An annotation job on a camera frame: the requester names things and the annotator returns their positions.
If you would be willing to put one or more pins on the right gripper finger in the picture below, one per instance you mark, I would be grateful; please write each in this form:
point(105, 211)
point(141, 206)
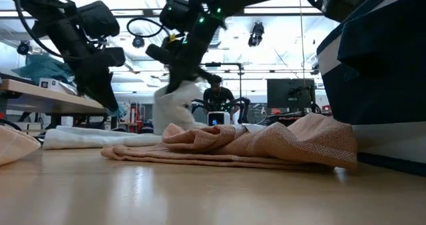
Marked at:
point(178, 80)
point(202, 74)

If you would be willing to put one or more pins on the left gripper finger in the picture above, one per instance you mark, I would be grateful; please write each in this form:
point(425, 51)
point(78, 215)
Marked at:
point(108, 88)
point(96, 90)

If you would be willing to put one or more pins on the white towel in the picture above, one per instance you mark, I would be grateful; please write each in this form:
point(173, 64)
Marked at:
point(173, 108)

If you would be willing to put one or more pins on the pink towel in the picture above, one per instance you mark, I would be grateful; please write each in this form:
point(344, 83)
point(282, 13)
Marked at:
point(266, 145)

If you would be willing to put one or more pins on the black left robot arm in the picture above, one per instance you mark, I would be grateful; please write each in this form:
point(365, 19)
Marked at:
point(43, 5)

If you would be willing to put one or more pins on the yellow checked towel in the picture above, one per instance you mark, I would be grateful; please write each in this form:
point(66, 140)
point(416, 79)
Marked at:
point(16, 145)

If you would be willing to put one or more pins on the yellow tag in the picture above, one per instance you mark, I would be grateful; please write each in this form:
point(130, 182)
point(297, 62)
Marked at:
point(172, 37)

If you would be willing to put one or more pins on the person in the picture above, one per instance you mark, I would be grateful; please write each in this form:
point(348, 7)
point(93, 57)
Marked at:
point(218, 98)

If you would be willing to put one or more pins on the white cardboard box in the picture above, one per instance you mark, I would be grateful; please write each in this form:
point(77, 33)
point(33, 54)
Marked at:
point(53, 84)

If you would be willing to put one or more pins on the teal cloth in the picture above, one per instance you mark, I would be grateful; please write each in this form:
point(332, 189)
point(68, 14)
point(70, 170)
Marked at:
point(43, 68)

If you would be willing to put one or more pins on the small white screen device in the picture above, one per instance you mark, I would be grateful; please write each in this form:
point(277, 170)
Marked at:
point(218, 118)

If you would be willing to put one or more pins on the black monitor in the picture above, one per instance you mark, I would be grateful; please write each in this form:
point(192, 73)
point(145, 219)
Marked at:
point(289, 95)

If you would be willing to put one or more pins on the low cluttered shelf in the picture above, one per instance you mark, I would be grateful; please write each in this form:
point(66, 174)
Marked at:
point(283, 116)

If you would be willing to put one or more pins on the black overhead bar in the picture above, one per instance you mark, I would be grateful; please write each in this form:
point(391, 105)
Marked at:
point(283, 15)

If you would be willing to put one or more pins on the navy fabric bin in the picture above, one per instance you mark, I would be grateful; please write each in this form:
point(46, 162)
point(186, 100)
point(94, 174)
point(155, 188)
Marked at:
point(382, 85)

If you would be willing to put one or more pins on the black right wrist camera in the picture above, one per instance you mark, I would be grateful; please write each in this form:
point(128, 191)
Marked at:
point(159, 53)

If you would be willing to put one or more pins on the wooden workbench grey frame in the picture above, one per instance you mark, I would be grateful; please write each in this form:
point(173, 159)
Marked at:
point(50, 100)

